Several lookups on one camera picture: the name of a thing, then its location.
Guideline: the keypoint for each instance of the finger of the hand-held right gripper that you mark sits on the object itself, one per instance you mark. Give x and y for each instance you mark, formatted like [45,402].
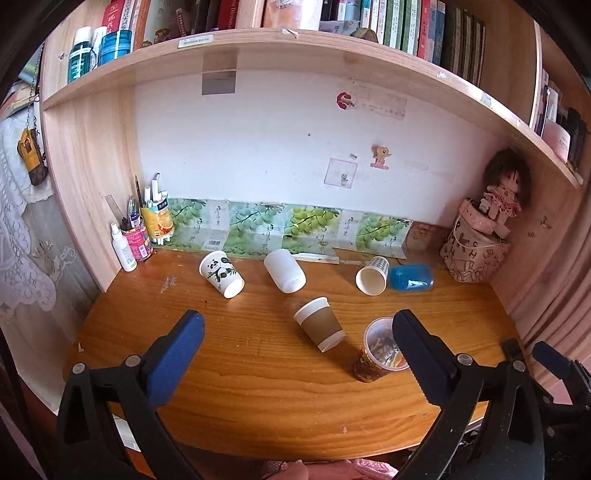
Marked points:
[549,356]
[513,350]

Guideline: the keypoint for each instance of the brown patterned clear cup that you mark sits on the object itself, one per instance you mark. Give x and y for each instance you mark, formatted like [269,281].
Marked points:
[376,353]

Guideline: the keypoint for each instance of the panda print paper cup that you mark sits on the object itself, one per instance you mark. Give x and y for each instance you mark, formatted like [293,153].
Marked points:
[221,274]

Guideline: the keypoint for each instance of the pink pen holder can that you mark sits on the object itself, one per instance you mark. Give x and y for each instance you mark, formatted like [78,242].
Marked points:
[137,243]

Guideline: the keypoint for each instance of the pens bunch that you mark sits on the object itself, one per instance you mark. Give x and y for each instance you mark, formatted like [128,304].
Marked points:
[132,210]

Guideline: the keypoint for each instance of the pink curtain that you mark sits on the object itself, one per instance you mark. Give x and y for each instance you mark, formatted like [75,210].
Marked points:
[554,277]

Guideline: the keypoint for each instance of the row of dark books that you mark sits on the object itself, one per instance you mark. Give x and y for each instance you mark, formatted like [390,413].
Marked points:
[556,110]

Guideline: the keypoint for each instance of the white capped bottle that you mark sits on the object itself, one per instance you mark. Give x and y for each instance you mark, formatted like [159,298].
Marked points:
[99,39]

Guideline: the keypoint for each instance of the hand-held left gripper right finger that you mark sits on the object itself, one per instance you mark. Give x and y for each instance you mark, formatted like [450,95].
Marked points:
[418,355]

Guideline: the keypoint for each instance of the white plastic cup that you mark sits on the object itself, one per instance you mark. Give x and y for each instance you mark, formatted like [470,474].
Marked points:
[284,271]

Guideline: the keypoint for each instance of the white wrapped straw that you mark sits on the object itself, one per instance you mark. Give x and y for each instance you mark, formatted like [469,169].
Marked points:
[318,258]

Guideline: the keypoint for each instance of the blue plastic cup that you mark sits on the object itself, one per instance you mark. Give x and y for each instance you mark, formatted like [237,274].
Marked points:
[411,278]

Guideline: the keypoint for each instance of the clear ruler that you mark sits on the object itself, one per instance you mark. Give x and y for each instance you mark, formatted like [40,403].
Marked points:
[113,208]

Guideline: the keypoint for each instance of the printed fabric basket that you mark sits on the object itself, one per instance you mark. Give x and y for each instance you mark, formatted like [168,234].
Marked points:
[471,256]

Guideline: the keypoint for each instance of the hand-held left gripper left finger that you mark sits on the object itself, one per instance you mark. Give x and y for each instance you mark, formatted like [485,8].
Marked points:
[178,355]

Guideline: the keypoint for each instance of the white markers bunch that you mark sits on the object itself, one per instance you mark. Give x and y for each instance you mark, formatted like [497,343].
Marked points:
[154,190]

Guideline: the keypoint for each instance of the checkered paper cup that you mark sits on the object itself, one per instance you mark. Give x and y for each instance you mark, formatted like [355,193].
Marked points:
[372,276]

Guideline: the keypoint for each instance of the grey tape patch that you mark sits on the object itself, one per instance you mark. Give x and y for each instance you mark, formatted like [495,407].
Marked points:
[218,83]

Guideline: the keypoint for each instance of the brown haired doll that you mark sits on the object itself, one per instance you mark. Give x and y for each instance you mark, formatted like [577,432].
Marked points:
[505,182]

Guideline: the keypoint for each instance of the red mushroom sticker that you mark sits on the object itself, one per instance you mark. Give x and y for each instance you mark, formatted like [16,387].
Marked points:
[345,100]

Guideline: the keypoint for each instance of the pink square sticker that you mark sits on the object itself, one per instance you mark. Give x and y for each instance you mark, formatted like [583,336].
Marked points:
[341,173]

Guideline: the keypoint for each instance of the orange pen holder can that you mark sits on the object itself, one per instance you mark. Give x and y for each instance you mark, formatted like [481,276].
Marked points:
[157,222]

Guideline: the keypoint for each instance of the wooden bookshelf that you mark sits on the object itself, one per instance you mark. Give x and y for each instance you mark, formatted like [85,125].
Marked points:
[92,138]

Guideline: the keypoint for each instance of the person's pink clothing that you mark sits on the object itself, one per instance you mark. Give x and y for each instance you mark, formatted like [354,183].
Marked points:
[332,470]

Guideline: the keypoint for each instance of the yellow pony sticker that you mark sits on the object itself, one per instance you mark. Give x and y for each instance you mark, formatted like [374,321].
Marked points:
[381,156]

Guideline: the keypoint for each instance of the teal bottle white cap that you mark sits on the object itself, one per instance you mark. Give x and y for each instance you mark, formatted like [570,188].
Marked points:
[79,56]

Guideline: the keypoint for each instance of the green grape print carton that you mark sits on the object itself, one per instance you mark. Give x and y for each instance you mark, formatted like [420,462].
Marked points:
[253,227]
[310,230]
[194,224]
[375,234]

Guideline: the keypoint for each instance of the brown yellow key pouch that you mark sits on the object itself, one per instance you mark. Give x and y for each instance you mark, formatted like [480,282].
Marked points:
[31,156]

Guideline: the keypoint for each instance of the blue jar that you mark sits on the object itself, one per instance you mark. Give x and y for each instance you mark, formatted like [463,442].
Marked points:
[115,46]

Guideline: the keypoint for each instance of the brown paper cup white rim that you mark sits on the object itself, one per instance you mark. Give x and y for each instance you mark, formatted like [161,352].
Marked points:
[319,324]

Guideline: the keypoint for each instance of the white spray bottle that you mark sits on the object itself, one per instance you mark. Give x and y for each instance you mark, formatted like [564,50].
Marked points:
[123,250]

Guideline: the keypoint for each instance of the white lace curtain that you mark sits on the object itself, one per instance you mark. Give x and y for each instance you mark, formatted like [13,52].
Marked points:
[27,240]

